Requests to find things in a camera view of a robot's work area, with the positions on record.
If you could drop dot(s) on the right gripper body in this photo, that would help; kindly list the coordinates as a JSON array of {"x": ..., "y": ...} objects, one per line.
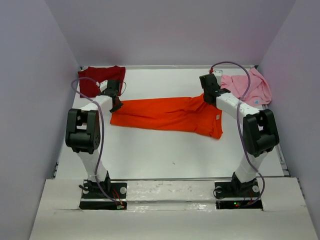
[{"x": 204, "y": 98}]

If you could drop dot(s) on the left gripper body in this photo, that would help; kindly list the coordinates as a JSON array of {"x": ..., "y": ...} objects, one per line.
[{"x": 116, "y": 107}]

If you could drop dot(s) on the orange t-shirt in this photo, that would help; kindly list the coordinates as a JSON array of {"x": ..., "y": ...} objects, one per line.
[{"x": 182, "y": 114}]

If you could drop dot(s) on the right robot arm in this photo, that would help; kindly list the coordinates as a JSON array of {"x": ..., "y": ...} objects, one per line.
[{"x": 258, "y": 135}]

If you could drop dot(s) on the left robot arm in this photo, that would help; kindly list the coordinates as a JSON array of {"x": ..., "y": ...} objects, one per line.
[{"x": 85, "y": 135}]

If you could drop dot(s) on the dark red folded t-shirt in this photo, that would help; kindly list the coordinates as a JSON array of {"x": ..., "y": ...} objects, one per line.
[{"x": 100, "y": 74}]

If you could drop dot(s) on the pink t-shirt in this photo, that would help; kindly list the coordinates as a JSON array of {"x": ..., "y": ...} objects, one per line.
[{"x": 259, "y": 92}]

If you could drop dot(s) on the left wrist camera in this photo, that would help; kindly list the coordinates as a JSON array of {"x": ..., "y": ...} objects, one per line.
[{"x": 102, "y": 85}]

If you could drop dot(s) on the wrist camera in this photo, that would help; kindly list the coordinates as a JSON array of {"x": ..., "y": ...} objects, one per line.
[
  {"x": 102, "y": 85},
  {"x": 218, "y": 73}
]

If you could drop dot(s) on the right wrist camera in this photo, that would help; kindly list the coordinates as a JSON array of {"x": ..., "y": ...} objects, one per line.
[{"x": 218, "y": 73}]

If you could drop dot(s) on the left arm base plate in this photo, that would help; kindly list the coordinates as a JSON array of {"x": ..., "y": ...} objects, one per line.
[{"x": 92, "y": 198}]

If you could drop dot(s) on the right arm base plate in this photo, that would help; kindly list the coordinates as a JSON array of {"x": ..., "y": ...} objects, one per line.
[{"x": 227, "y": 199}]

